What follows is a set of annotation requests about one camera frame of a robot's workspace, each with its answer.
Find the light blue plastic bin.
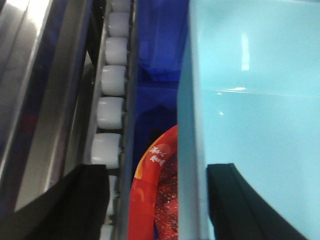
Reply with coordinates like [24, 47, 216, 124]
[177, 0, 320, 240]

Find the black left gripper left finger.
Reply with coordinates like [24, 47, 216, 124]
[0, 164, 110, 240]

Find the white roller track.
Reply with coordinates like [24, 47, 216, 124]
[83, 0, 139, 240]

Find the stainless steel shelf rail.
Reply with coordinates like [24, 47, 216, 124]
[0, 0, 106, 218]

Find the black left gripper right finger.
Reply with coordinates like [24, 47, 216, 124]
[206, 163, 305, 240]

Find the blue crate with red bag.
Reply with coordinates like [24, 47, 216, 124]
[132, 0, 189, 171]

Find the red snack bag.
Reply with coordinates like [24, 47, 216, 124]
[127, 125, 178, 240]

